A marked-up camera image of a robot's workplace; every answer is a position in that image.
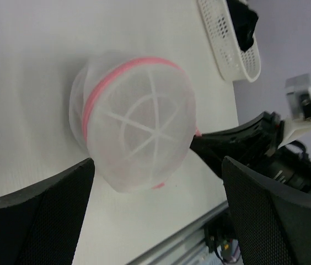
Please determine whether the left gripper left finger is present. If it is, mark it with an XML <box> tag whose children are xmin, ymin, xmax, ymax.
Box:
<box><xmin>0</xmin><ymin>158</ymin><xmax>95</xmax><ymax>264</ymax></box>

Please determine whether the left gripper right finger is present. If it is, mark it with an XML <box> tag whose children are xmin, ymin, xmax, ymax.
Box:
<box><xmin>222</xmin><ymin>157</ymin><xmax>311</xmax><ymax>264</ymax></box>

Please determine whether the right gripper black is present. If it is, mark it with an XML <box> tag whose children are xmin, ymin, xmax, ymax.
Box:
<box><xmin>190</xmin><ymin>112</ymin><xmax>311</xmax><ymax>194</ymax></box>

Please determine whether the pink-trimmed mesh laundry bag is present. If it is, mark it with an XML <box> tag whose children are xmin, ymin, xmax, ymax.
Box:
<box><xmin>69</xmin><ymin>51</ymin><xmax>197</xmax><ymax>193</ymax></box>

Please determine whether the white perforated plastic basket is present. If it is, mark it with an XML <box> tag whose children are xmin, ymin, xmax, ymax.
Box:
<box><xmin>197</xmin><ymin>0</ymin><xmax>261</xmax><ymax>82</ymax></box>

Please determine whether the black garment in basket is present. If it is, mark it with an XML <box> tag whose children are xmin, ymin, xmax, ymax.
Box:
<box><xmin>227</xmin><ymin>0</ymin><xmax>259</xmax><ymax>52</ymax></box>

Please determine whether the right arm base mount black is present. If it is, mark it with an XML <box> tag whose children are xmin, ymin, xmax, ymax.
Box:
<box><xmin>203</xmin><ymin>210</ymin><xmax>241</xmax><ymax>264</ymax></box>

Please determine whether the aluminium mounting rail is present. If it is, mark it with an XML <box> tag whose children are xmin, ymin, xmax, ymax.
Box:
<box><xmin>129</xmin><ymin>202</ymin><xmax>228</xmax><ymax>264</ymax></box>

